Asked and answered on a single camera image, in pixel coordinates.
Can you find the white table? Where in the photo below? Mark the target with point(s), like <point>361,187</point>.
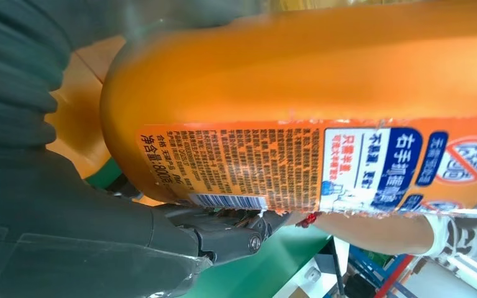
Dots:
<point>300,288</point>

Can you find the person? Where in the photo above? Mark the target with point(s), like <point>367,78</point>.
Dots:
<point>465,242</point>

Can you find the small white charger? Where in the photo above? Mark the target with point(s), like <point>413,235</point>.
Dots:
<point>312,274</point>

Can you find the blue and red metal rack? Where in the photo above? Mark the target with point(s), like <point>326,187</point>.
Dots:
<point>382,271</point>

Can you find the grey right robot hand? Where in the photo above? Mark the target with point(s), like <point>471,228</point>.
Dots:
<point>78,246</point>

